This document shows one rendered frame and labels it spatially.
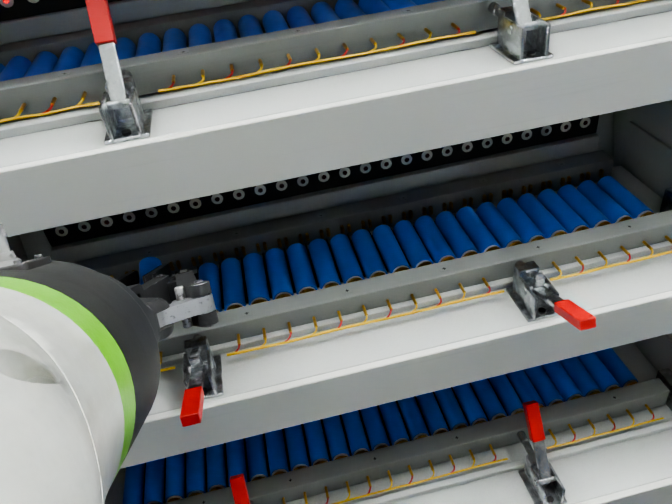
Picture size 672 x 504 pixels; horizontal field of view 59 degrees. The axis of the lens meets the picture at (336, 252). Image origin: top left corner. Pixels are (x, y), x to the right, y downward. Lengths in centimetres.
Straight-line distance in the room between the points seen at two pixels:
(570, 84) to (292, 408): 30
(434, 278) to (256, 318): 15
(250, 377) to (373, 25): 27
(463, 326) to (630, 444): 25
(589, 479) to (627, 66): 37
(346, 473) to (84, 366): 44
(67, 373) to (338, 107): 26
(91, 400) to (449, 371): 35
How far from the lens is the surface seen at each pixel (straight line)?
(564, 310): 45
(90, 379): 18
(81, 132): 43
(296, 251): 54
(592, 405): 66
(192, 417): 40
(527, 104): 43
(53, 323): 19
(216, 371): 48
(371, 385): 47
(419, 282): 49
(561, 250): 53
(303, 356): 47
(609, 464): 65
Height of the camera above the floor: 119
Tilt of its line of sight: 22 degrees down
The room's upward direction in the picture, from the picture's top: 10 degrees counter-clockwise
